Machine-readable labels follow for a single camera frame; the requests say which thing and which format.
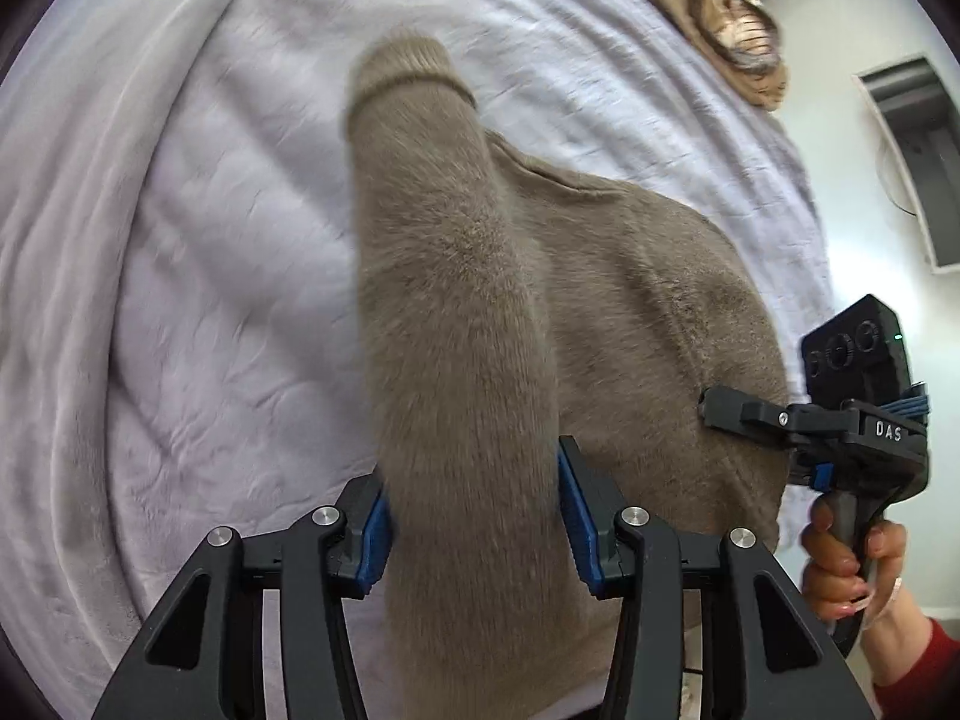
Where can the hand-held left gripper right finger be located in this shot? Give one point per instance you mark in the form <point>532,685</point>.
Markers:
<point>581,525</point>

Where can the white framed wall vent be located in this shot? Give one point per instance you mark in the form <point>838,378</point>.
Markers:
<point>919,150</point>

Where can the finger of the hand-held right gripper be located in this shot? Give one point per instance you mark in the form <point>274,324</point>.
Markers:
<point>742,411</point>

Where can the person's right forearm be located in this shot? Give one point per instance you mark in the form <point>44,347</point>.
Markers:
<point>922,660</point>

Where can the person's right hand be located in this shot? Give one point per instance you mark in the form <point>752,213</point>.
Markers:
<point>825,570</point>

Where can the lavender fleece blanket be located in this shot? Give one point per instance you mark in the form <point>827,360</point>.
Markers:
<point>67,240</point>

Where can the brown patterned cloth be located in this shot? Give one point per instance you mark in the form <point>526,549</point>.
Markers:
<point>720,22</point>

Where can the pale embossed bedspread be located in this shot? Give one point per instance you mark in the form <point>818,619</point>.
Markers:
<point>247,240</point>

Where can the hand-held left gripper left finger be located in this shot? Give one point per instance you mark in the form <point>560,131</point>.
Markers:
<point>373,547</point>

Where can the brown fuzzy sweater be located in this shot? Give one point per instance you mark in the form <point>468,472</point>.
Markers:
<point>465,315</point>

